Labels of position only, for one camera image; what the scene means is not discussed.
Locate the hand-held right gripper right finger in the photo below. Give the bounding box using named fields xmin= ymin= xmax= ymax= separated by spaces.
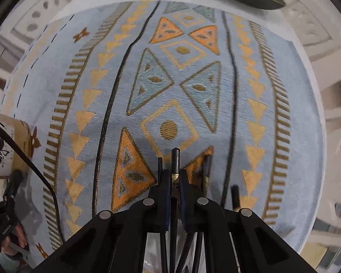
xmin=180 ymin=169 xmax=316 ymax=273

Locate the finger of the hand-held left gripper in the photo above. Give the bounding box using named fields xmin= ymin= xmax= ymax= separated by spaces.
xmin=3 ymin=170 xmax=25 ymax=202

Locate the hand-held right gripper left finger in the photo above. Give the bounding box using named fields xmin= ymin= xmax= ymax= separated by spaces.
xmin=31 ymin=169 xmax=171 ymax=273

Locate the black chopstick with gold band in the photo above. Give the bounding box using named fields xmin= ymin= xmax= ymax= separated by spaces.
xmin=175 ymin=232 xmax=194 ymax=273
xmin=231 ymin=185 xmax=241 ymax=210
xmin=170 ymin=147 xmax=180 ymax=273
xmin=203 ymin=155 xmax=212 ymax=195

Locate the bamboo utensil holder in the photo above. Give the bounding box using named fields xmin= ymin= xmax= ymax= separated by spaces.
xmin=0 ymin=109 xmax=36 ymax=177

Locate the person's left hand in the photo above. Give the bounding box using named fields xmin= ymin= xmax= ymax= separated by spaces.
xmin=1 ymin=223 xmax=30 ymax=260

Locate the white wooden chair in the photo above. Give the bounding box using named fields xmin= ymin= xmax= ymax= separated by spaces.
xmin=0 ymin=38 xmax=26 ymax=111
xmin=281 ymin=0 xmax=341 ymax=63
xmin=315 ymin=111 xmax=341 ymax=234
xmin=6 ymin=0 xmax=83 ymax=46

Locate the blue patterned woven table mat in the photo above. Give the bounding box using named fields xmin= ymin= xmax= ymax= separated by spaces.
xmin=0 ymin=0 xmax=327 ymax=265

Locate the black cable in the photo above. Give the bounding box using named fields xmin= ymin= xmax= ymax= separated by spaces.
xmin=0 ymin=119 xmax=66 ymax=245

